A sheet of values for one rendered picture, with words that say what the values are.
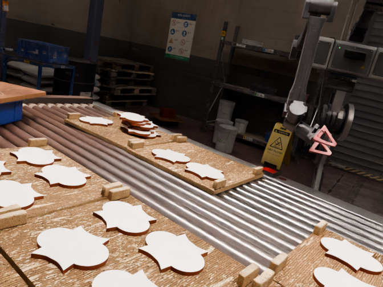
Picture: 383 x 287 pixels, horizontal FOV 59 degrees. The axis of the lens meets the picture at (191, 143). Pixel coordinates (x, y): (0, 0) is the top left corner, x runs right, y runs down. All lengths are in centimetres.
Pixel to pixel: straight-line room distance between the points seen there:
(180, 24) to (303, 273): 663
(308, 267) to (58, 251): 51
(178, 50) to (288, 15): 227
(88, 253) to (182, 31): 661
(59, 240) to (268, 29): 585
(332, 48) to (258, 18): 459
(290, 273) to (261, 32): 576
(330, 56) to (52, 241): 156
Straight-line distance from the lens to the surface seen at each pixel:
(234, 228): 92
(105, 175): 109
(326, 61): 187
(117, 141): 137
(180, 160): 124
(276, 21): 629
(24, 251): 70
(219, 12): 677
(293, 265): 81
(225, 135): 497
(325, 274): 81
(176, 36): 719
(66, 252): 68
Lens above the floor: 133
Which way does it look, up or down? 15 degrees down
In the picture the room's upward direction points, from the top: 12 degrees clockwise
